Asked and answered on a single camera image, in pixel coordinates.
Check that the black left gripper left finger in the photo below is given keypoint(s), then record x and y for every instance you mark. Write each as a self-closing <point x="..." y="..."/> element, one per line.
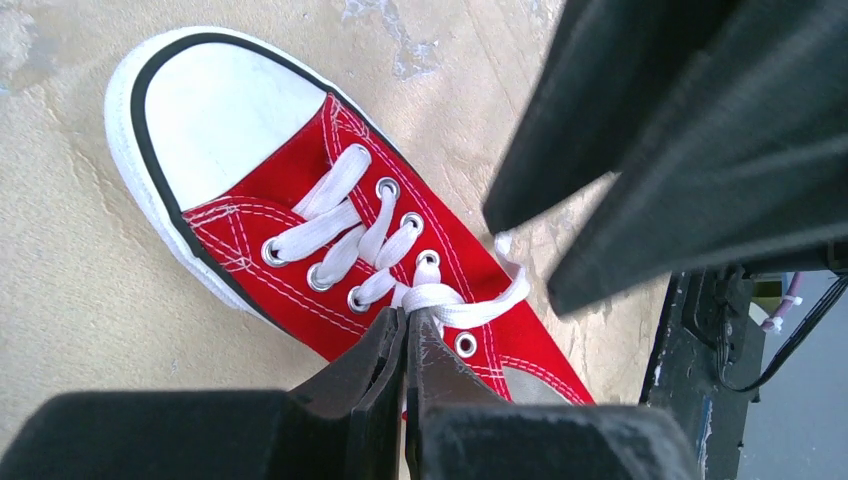
<point x="342" y="423"/>

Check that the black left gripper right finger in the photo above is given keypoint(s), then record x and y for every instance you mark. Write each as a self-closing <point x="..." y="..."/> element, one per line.
<point x="459" y="428"/>

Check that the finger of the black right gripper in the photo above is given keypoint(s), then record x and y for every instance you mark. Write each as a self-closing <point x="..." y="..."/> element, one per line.
<point x="609" y="65"/>
<point x="743" y="160"/>

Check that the white shoelace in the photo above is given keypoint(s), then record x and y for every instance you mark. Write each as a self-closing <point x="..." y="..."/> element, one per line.
<point x="332" y="221"/>

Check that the red canvas sneaker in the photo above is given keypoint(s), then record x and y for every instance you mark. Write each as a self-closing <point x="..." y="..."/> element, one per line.
<point x="279" y="194"/>

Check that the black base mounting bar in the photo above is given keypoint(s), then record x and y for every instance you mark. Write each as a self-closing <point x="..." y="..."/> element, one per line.
<point x="706" y="349"/>

